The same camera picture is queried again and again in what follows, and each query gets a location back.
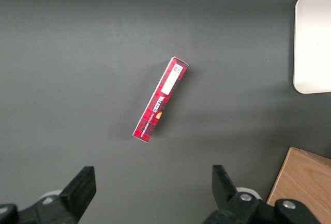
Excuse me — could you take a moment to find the white plastic tray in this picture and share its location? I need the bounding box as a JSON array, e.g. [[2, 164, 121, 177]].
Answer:
[[293, 0, 331, 95]]

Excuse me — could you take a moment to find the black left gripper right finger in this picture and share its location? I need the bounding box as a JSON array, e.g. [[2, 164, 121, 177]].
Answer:
[[201, 165, 322, 224]]

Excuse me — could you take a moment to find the red tartan shortbread box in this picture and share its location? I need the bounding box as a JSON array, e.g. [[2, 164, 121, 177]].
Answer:
[[133, 56, 189, 144]]

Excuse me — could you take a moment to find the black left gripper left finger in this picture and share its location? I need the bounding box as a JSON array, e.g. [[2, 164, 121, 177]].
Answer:
[[0, 166, 97, 224]]

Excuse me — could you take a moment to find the light wooden board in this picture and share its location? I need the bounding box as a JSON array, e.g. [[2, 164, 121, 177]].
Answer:
[[266, 146, 331, 224]]

